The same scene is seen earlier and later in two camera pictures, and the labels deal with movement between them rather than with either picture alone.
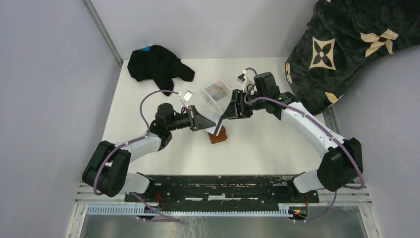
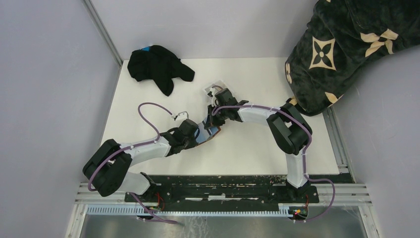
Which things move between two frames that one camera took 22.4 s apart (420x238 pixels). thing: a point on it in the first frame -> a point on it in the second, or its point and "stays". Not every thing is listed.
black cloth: [158, 65] stays
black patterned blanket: [341, 39] stays
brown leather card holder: [222, 136] -> [205, 140]
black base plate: [222, 189] stays
